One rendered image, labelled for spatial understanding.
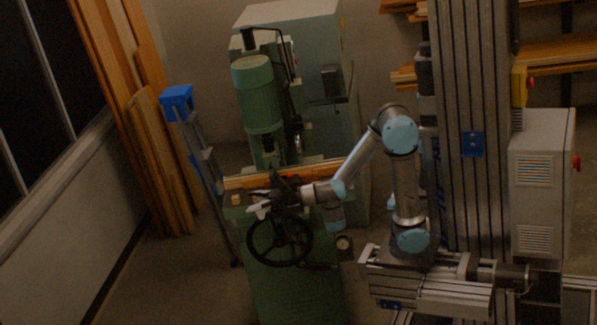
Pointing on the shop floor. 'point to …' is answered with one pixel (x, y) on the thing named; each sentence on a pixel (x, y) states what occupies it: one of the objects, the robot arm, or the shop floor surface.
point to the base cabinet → (298, 284)
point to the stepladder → (200, 158)
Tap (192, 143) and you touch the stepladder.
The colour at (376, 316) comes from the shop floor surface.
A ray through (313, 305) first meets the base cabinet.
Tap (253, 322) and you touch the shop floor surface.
